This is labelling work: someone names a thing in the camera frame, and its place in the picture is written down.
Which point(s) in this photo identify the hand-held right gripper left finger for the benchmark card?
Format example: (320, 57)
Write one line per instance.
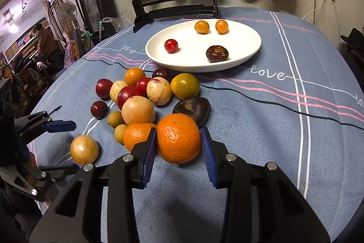
(149, 157)

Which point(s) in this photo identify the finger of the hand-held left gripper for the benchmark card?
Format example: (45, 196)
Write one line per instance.
(61, 125)
(61, 170)

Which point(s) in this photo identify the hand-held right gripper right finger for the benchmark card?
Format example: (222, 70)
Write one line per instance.
(209, 157)

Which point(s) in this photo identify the small orange mandarin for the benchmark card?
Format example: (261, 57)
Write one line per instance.
(138, 136)

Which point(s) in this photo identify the yellow round fruit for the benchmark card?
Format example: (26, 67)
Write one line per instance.
(84, 149)

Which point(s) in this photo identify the large orange mandarin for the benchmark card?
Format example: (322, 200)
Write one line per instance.
(178, 138)

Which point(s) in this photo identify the tan longan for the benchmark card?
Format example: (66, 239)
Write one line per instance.
(120, 133)
(114, 119)

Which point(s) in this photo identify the small dark red plum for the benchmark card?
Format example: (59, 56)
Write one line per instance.
(99, 109)

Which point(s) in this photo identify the large pale peach fruit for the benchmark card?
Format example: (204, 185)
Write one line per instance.
(138, 111)

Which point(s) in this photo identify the large dark water chestnut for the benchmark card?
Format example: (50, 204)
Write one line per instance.
(192, 108)

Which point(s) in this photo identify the small pale yellow fruit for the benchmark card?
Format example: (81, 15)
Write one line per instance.
(116, 90)

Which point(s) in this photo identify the yellow-green tomato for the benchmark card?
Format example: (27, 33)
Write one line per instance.
(185, 85)

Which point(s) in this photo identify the white oval plate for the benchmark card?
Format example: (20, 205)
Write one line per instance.
(193, 58)

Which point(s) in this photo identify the pale striped pepino melon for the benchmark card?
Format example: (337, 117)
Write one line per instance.
(159, 91)

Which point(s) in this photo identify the large red tomato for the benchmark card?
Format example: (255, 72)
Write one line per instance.
(126, 94)

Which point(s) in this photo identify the dark purple plum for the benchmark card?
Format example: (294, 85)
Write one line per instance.
(161, 73)

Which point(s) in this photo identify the small dark water chestnut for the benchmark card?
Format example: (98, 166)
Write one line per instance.
(217, 53)

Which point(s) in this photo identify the ceiling lamp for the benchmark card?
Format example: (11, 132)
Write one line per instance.
(13, 28)

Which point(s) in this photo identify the clear plastic bag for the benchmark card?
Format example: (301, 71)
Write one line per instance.
(111, 25)

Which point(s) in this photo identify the red cherry tomato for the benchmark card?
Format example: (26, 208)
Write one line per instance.
(171, 45)

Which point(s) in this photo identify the white standing fan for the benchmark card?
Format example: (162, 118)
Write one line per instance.
(66, 11)

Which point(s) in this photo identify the small orange tomato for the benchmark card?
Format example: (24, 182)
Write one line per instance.
(221, 26)
(202, 27)

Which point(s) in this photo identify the black hat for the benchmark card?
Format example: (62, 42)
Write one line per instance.
(354, 41)

